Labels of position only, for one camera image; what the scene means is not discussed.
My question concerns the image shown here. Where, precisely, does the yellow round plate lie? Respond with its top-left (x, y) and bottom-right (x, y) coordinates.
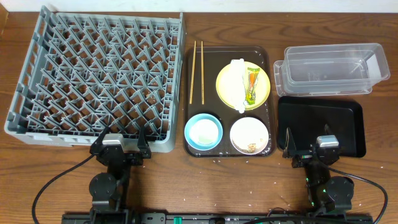
top-left (215, 61), bottom-right (271, 111)

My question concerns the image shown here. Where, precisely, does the grey plastic dish rack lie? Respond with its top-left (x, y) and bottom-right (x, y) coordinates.
top-left (4, 7), bottom-right (186, 153)

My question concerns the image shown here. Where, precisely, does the green orange snack wrapper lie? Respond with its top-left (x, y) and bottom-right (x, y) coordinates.
top-left (246, 67), bottom-right (260, 105)

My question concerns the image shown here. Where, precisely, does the wooden chopstick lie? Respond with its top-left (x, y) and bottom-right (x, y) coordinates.
top-left (189, 40), bottom-right (197, 105)
top-left (200, 41), bottom-right (205, 105)

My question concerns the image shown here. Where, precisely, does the light blue bowl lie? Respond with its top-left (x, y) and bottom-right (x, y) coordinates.
top-left (184, 113), bottom-right (223, 151)

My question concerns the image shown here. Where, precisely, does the left black cable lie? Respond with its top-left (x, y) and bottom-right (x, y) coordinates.
top-left (31, 154), bottom-right (96, 224)

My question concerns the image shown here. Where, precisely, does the black waste tray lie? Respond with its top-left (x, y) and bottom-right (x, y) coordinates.
top-left (277, 96), bottom-right (366, 157)

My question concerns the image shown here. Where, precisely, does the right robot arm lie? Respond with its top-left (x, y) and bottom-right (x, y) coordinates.
top-left (283, 128), bottom-right (354, 217)

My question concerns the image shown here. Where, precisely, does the white napkin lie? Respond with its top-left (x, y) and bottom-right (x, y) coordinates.
top-left (229, 58), bottom-right (246, 113)

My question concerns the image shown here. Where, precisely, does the black cable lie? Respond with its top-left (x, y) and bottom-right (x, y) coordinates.
top-left (31, 154), bottom-right (96, 224)
top-left (328, 167), bottom-right (389, 224)

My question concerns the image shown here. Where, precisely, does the right black cable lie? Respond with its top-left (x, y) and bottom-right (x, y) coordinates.
top-left (328, 167), bottom-right (389, 224)

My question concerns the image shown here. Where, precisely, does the clear plastic bin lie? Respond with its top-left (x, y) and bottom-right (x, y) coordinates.
top-left (274, 43), bottom-right (391, 96)

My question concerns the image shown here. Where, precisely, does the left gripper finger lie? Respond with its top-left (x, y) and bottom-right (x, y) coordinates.
top-left (91, 127), bottom-right (109, 148)
top-left (137, 125), bottom-right (147, 148)

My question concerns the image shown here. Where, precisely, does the white pink bowl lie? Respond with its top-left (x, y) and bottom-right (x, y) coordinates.
top-left (229, 117), bottom-right (271, 156)

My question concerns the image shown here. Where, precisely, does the dark brown serving tray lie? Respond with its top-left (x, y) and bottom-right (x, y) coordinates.
top-left (183, 46), bottom-right (277, 157)

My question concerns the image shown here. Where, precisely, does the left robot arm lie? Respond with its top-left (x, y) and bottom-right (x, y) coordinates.
top-left (86, 127), bottom-right (152, 224)

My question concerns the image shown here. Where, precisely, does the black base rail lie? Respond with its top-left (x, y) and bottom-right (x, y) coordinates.
top-left (61, 212), bottom-right (374, 224)

